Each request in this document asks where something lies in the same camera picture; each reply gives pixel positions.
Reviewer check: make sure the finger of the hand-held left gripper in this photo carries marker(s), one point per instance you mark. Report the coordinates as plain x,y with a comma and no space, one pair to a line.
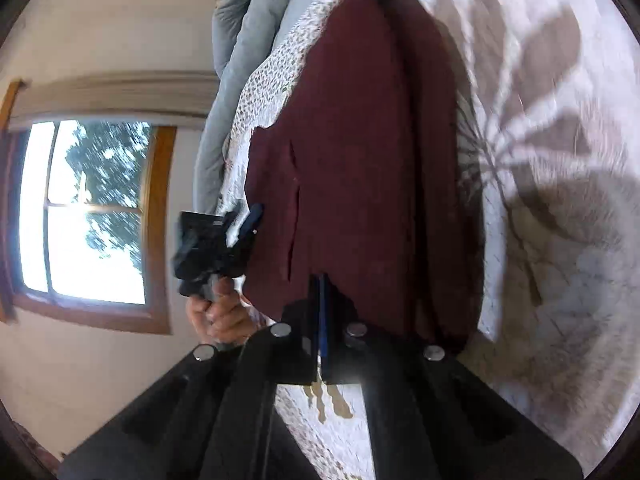
251,220

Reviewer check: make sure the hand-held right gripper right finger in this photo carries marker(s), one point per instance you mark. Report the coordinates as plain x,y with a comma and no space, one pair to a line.
325,320

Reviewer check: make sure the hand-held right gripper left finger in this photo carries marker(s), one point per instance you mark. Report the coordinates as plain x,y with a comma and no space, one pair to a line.
300,345

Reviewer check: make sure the maroon pants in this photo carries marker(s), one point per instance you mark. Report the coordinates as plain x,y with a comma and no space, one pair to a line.
370,160

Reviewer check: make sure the person's left hand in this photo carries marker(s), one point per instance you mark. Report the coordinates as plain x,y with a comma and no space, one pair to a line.
225,315

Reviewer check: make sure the wooden framed window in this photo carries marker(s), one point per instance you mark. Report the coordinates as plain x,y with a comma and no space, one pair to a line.
85,210

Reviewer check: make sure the grey comforter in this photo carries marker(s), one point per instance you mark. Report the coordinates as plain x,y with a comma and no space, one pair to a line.
240,60

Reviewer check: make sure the light blue bed sheet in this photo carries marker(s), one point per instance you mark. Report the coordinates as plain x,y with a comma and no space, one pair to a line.
305,5

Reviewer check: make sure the floral quilted bedspread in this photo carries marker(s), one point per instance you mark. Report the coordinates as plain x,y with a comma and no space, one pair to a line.
550,210

